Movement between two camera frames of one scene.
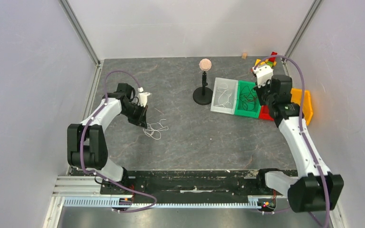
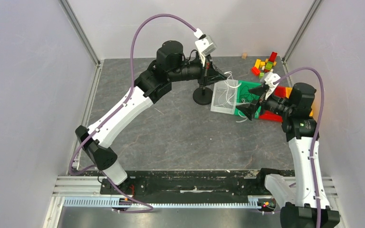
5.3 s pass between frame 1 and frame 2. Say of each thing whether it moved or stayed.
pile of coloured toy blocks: stayed
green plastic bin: stayed
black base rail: stayed
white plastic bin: stayed
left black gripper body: moved
